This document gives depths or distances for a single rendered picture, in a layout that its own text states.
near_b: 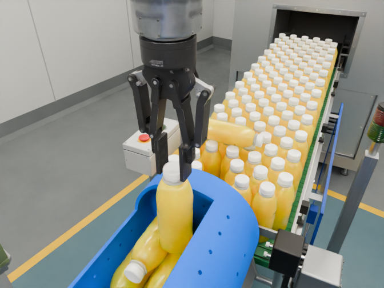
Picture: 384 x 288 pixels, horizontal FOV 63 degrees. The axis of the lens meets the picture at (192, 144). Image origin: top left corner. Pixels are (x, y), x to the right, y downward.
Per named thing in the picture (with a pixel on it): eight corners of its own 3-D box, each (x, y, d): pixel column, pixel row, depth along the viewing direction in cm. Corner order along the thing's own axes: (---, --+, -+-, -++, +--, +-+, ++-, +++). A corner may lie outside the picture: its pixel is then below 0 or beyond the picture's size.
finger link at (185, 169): (187, 137, 51) (191, 138, 50) (188, 171, 55) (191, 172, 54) (178, 147, 48) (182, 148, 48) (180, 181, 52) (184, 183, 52)
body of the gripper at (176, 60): (123, 36, 39) (132, 102, 45) (183, 44, 36) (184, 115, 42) (155, 22, 45) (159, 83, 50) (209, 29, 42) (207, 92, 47)
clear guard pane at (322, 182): (291, 299, 122) (320, 213, 95) (318, 179, 180) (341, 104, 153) (292, 300, 122) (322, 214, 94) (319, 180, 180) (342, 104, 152)
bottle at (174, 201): (182, 260, 60) (182, 193, 50) (152, 246, 63) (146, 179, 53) (198, 235, 65) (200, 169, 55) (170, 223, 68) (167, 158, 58)
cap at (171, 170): (178, 186, 52) (178, 177, 51) (158, 178, 54) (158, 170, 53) (189, 172, 55) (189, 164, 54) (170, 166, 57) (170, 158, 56)
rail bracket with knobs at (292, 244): (259, 268, 84) (264, 244, 78) (266, 248, 89) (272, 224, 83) (297, 284, 80) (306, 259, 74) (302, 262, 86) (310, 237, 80)
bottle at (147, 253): (178, 195, 72) (135, 255, 59) (196, 218, 73) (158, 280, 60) (160, 203, 76) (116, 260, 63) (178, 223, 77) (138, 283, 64)
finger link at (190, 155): (188, 131, 49) (206, 136, 48) (189, 158, 52) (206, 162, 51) (184, 136, 48) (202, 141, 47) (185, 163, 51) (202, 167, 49)
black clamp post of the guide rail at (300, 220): (295, 223, 97) (300, 205, 92) (297, 217, 99) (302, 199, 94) (303, 226, 96) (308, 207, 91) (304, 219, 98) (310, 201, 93)
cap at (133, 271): (136, 261, 60) (130, 268, 59) (148, 275, 61) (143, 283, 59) (125, 263, 63) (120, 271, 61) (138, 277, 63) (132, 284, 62)
